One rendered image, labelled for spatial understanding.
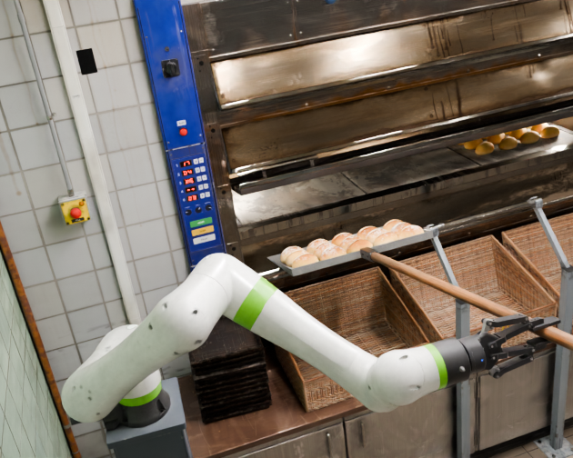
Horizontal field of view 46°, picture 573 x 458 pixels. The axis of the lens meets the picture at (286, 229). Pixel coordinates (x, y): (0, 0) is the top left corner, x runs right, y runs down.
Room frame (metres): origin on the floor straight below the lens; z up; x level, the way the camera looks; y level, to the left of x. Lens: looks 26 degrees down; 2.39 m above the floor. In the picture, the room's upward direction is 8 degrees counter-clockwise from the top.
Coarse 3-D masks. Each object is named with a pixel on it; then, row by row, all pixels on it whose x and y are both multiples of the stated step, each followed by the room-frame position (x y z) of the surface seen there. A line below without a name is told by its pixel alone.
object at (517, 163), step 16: (512, 160) 2.89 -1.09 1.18; (528, 160) 2.88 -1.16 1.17; (544, 160) 2.90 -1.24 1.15; (448, 176) 2.80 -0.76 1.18; (464, 176) 2.79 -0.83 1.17; (480, 176) 2.81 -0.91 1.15; (384, 192) 2.72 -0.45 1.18; (400, 192) 2.71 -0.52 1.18; (416, 192) 2.73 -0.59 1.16; (320, 208) 2.64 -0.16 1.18; (336, 208) 2.63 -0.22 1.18; (352, 208) 2.65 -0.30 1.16; (256, 224) 2.56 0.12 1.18; (272, 224) 2.55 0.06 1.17; (288, 224) 2.57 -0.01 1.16
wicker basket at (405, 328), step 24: (312, 288) 2.55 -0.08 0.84; (336, 288) 2.57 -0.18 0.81; (360, 288) 2.59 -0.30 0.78; (384, 288) 2.58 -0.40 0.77; (312, 312) 2.52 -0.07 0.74; (336, 312) 2.54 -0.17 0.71; (408, 312) 2.36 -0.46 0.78; (360, 336) 2.50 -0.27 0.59; (384, 336) 2.47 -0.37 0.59; (408, 336) 2.36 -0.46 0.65; (288, 360) 2.23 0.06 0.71; (312, 384) 2.07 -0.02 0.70; (336, 384) 2.09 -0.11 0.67; (312, 408) 2.06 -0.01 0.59
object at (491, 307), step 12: (384, 264) 1.91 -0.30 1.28; (396, 264) 1.83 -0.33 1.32; (420, 276) 1.67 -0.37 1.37; (432, 276) 1.63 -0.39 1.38; (444, 288) 1.54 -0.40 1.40; (456, 288) 1.50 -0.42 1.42; (468, 300) 1.43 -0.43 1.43; (480, 300) 1.39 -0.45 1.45; (492, 312) 1.33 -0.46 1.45; (504, 312) 1.29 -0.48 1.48; (516, 312) 1.27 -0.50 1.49; (540, 336) 1.16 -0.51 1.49; (552, 336) 1.12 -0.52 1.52; (564, 336) 1.10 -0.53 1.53
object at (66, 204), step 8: (80, 192) 2.35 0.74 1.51; (64, 200) 2.29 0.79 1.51; (72, 200) 2.29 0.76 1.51; (80, 200) 2.30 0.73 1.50; (64, 208) 2.28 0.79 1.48; (72, 208) 2.29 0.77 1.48; (80, 208) 2.29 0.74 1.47; (88, 208) 2.31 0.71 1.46; (64, 216) 2.28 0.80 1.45; (80, 216) 2.29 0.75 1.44; (88, 216) 2.30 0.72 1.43
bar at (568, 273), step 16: (496, 208) 2.43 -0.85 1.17; (512, 208) 2.43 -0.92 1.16; (432, 224) 2.36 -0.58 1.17; (448, 224) 2.35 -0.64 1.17; (544, 224) 2.40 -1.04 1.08; (432, 240) 2.33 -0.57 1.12; (560, 256) 2.30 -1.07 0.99; (272, 272) 2.16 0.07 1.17; (448, 272) 2.22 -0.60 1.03; (560, 288) 2.27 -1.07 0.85; (464, 304) 2.12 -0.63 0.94; (560, 304) 2.26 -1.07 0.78; (464, 320) 2.12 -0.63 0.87; (464, 336) 2.12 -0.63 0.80; (560, 352) 2.24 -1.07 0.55; (560, 368) 2.24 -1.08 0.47; (464, 384) 2.11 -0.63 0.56; (560, 384) 2.24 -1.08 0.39; (464, 400) 2.11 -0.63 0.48; (560, 400) 2.24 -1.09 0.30; (464, 416) 2.11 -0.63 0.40; (560, 416) 2.24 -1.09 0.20; (464, 432) 2.11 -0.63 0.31; (560, 432) 2.24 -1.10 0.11; (464, 448) 2.11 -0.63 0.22; (544, 448) 2.26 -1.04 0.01; (560, 448) 2.24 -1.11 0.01
